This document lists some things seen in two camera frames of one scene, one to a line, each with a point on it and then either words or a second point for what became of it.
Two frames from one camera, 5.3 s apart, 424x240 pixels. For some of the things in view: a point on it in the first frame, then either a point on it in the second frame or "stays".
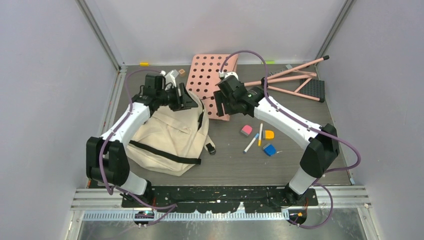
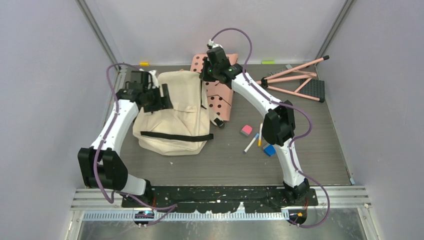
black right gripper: [219, 99] -> [204, 75]
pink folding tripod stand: [293, 74] stays
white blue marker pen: [251, 143] stays
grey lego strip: [287, 67] stays
